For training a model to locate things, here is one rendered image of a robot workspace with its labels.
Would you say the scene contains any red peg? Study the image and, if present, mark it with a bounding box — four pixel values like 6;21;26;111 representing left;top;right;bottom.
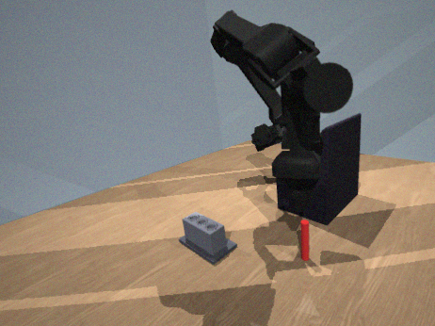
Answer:
300;220;310;261

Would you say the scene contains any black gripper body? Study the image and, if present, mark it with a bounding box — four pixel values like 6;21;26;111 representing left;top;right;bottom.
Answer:
272;108;323;180

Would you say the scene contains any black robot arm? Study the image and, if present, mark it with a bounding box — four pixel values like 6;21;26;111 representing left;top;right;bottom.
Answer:
210;10;353;152

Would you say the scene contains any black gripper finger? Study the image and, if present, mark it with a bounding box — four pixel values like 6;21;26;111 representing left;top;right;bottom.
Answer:
314;148;323;157
277;178;319;211

